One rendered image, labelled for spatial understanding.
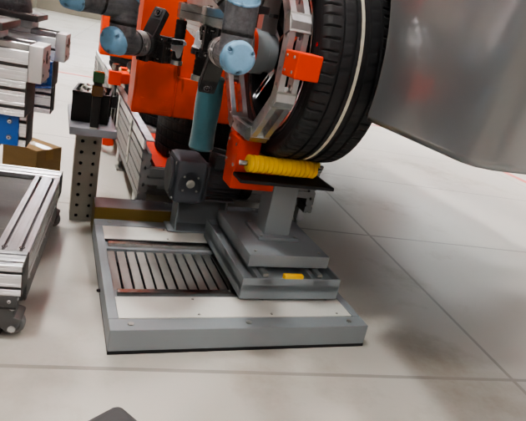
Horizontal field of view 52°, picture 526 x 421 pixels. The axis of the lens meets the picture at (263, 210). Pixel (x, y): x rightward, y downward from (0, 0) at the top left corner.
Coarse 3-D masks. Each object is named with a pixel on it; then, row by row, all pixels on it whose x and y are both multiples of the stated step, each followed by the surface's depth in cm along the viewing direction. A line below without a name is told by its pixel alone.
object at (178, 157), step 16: (176, 160) 203; (192, 160) 203; (224, 160) 210; (176, 176) 202; (192, 176) 203; (208, 176) 207; (176, 192) 204; (192, 192) 206; (208, 192) 211; (224, 192) 214; (240, 192) 216; (176, 208) 216; (192, 208) 226; (208, 208) 229; (224, 208) 223; (176, 224) 224; (192, 224) 228
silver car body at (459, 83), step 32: (416, 0) 131; (448, 0) 120; (480, 0) 111; (512, 0) 103; (192, 32) 352; (416, 32) 130; (448, 32) 119; (480, 32) 110; (512, 32) 103; (384, 64) 142; (416, 64) 129; (448, 64) 119; (480, 64) 110; (512, 64) 103; (384, 96) 141; (416, 96) 128; (448, 96) 118; (480, 96) 109; (512, 96) 103; (384, 128) 142; (416, 128) 128; (448, 128) 117; (480, 128) 109; (512, 128) 104; (480, 160) 110; (512, 160) 105
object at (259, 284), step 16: (208, 224) 212; (208, 240) 211; (224, 240) 204; (224, 256) 191; (240, 256) 190; (240, 272) 175; (256, 272) 178; (272, 272) 185; (288, 272) 188; (304, 272) 188; (320, 272) 185; (240, 288) 173; (256, 288) 175; (272, 288) 177; (288, 288) 179; (304, 288) 181; (320, 288) 184; (336, 288) 186
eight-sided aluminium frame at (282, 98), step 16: (288, 0) 148; (304, 0) 149; (288, 16) 146; (304, 16) 147; (288, 32) 146; (304, 32) 147; (288, 48) 147; (304, 48) 149; (240, 80) 195; (288, 80) 155; (240, 96) 193; (272, 96) 153; (288, 96) 152; (240, 112) 190; (272, 112) 156; (288, 112) 157; (240, 128) 178; (256, 128) 164; (272, 128) 165
